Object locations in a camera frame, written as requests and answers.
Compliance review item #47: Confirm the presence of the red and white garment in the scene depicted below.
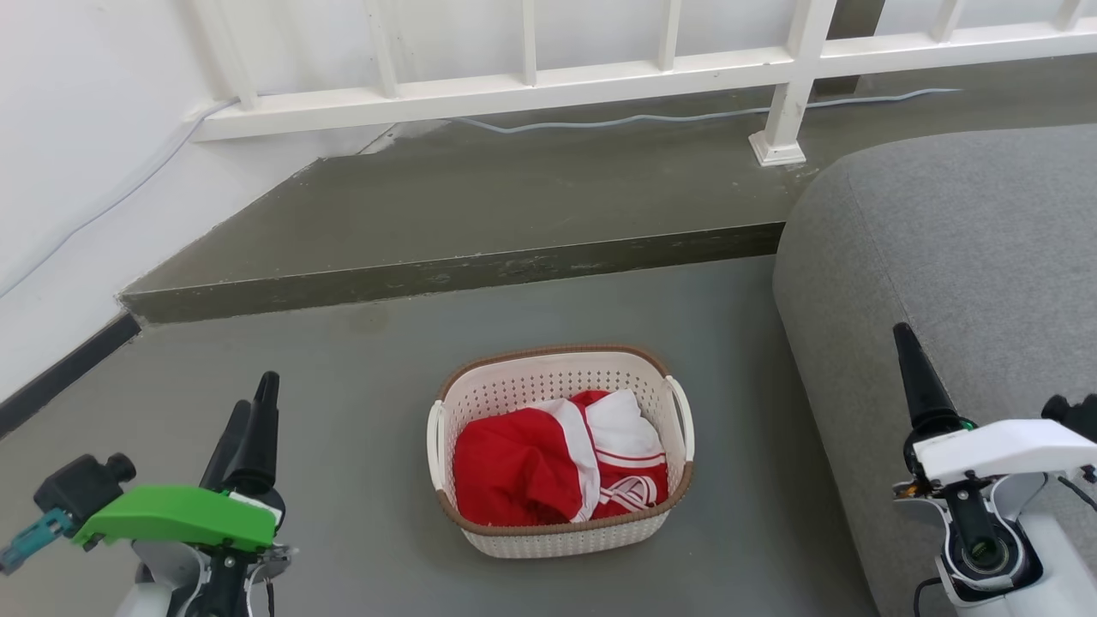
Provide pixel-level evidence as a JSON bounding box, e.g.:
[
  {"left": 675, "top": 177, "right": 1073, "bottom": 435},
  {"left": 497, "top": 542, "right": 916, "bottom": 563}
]
[{"left": 453, "top": 389, "right": 670, "bottom": 527}]

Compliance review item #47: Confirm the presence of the grey floor cable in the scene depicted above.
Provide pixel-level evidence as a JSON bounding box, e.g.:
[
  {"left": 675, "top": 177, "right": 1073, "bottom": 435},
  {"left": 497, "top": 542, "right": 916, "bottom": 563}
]
[{"left": 450, "top": 87, "right": 965, "bottom": 136}]

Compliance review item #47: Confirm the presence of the white plastic laundry basket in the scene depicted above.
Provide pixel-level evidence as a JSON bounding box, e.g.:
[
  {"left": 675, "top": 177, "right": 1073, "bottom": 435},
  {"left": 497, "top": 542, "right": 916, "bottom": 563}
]
[{"left": 427, "top": 344, "right": 696, "bottom": 560}]

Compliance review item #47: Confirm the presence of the black baseboard strip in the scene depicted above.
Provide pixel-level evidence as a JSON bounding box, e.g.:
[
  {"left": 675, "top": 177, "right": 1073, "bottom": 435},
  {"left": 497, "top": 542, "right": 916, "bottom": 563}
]
[{"left": 0, "top": 312, "right": 143, "bottom": 439}]

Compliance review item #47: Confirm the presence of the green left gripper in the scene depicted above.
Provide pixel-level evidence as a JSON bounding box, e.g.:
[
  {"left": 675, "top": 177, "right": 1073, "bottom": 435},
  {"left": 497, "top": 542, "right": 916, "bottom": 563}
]
[{"left": 73, "top": 371, "right": 285, "bottom": 554}]

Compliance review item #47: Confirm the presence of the grey fabric sofa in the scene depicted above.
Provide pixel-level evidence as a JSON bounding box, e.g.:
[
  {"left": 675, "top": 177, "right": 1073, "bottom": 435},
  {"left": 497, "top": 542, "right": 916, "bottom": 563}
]
[{"left": 772, "top": 124, "right": 1097, "bottom": 617}]

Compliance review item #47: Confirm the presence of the white wooden railing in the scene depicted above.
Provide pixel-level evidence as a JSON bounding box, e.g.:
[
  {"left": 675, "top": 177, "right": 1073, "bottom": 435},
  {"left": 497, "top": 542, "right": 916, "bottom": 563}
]
[{"left": 184, "top": 0, "right": 1097, "bottom": 168}]

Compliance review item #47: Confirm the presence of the white wall cable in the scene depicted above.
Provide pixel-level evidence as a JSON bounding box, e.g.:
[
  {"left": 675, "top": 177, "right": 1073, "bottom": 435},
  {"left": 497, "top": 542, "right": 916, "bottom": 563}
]
[{"left": 0, "top": 97, "right": 237, "bottom": 299}]

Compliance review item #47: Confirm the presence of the teal cable connector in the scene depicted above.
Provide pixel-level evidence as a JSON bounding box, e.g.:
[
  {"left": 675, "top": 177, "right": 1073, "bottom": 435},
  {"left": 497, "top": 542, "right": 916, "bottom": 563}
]
[{"left": 0, "top": 508, "right": 76, "bottom": 575}]

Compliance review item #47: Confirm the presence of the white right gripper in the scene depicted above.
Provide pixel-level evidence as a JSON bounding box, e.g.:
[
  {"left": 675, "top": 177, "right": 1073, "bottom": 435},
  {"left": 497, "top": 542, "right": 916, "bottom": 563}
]
[{"left": 893, "top": 322, "right": 1097, "bottom": 502}]

